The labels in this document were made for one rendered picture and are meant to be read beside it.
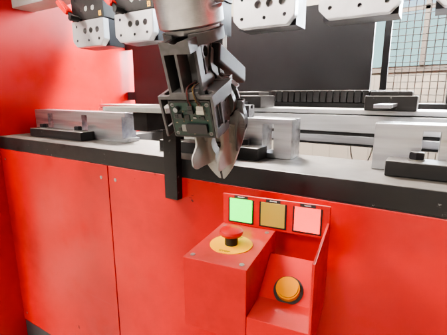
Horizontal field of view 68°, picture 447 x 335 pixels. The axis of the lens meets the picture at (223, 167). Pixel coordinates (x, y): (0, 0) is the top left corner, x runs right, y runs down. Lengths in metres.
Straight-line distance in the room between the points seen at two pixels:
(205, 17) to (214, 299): 0.39
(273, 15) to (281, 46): 0.58
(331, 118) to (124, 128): 0.64
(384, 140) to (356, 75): 0.58
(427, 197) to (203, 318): 0.41
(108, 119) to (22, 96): 0.48
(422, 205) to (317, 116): 0.49
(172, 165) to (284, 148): 0.27
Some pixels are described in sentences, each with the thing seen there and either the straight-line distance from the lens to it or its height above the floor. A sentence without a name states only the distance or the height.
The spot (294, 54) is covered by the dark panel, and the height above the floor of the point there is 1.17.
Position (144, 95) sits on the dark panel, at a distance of 1.78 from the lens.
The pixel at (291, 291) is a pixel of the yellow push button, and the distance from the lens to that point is 0.57.
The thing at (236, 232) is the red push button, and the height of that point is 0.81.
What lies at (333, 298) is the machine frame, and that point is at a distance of 0.74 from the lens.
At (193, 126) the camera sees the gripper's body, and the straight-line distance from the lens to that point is 0.39.
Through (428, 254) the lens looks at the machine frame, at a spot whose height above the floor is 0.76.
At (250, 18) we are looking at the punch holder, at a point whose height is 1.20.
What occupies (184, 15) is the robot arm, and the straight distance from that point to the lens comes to 0.38.
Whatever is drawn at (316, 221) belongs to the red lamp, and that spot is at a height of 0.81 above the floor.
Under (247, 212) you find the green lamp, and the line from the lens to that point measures 0.63.
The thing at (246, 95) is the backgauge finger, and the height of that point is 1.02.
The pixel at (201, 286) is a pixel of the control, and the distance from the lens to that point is 0.55.
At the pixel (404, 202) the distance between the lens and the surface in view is 0.64.
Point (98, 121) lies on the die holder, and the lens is 1.20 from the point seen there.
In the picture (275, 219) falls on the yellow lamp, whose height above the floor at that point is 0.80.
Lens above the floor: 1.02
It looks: 12 degrees down
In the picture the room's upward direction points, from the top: straight up
